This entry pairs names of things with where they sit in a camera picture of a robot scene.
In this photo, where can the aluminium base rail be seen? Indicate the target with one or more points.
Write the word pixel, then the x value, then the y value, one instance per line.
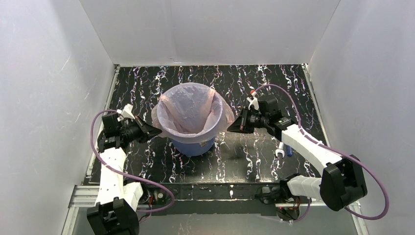
pixel 233 210

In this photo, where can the silver open-end wrench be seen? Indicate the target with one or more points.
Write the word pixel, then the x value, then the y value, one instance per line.
pixel 279 152

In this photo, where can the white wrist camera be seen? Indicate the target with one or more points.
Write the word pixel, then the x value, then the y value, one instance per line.
pixel 253 101
pixel 126 112

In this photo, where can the pink plastic trash bag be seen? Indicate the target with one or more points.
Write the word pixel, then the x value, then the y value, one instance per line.
pixel 191 110

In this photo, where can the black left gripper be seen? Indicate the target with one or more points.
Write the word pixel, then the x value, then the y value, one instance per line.
pixel 139 129

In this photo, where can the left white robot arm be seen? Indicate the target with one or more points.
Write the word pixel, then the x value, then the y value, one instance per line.
pixel 114 211

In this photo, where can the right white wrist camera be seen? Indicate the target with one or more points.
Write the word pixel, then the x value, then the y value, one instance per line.
pixel 253 101

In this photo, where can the blue plastic trash bin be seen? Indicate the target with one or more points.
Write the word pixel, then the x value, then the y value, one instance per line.
pixel 193 147

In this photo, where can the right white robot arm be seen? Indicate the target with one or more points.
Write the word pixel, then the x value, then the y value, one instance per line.
pixel 341 180

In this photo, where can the blue handled screwdriver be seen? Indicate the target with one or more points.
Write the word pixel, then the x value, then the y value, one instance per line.
pixel 289 151

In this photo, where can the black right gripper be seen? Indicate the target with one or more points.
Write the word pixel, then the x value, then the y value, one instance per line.
pixel 244 120

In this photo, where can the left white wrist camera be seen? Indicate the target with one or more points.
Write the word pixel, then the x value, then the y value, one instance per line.
pixel 126 112

